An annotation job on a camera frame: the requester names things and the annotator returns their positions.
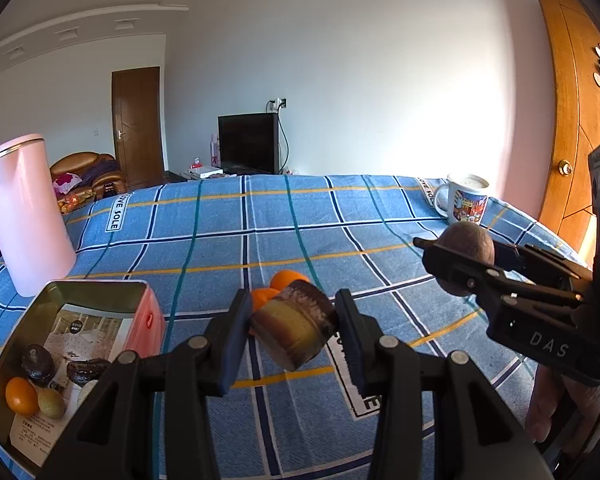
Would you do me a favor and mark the blue plaid tablecloth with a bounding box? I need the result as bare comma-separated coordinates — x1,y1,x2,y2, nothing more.
0,174,589,480

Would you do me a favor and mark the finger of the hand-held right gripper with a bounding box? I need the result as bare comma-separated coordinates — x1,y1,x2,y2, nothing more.
413,237,584,311
493,240,594,289

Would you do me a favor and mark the black power cable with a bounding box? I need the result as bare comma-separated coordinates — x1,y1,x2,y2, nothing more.
278,108,292,175

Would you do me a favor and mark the printed paper leaflet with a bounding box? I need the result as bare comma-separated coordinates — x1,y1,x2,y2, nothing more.
7,302,134,466

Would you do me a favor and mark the dark brown room door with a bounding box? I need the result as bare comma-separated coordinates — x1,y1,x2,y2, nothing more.
111,66,165,189

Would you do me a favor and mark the light wooden door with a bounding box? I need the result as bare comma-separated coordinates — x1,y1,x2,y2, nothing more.
528,0,600,267

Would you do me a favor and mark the dark brown round fruit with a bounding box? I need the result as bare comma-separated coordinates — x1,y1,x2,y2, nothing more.
21,344,57,387

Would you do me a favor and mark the small green-brown fruit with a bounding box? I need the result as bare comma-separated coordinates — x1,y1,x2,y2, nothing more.
76,380,101,406
37,387,67,420

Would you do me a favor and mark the dark brown wrinkled fruit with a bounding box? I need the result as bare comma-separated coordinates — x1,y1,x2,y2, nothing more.
66,358,112,387

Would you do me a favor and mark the orange mandarin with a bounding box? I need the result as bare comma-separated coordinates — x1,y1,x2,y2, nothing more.
5,377,39,415
250,287,282,312
270,270,311,292

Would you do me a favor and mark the tan layered cake piece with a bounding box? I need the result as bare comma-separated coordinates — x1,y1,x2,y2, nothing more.
250,281,337,372

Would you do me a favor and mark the printed white mug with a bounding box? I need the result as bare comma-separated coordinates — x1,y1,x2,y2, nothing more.
432,173,491,226

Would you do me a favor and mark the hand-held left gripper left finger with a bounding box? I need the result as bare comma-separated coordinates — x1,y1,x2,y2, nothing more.
42,287,254,480

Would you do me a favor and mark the person's right hand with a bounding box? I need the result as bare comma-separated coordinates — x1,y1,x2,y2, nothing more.
524,365,600,445

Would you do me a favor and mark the purple passion fruit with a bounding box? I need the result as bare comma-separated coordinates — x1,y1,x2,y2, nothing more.
437,223,496,297

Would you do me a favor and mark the brown leather armchair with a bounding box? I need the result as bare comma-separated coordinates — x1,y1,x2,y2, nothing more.
50,151,122,201

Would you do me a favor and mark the metal tin box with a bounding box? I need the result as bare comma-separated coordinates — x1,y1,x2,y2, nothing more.
0,281,167,479

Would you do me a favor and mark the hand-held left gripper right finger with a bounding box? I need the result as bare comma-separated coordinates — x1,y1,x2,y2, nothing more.
334,288,546,480

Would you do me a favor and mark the pink electric kettle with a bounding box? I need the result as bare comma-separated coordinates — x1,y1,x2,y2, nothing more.
0,134,77,297

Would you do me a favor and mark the black television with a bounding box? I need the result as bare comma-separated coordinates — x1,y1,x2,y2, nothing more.
217,113,280,175

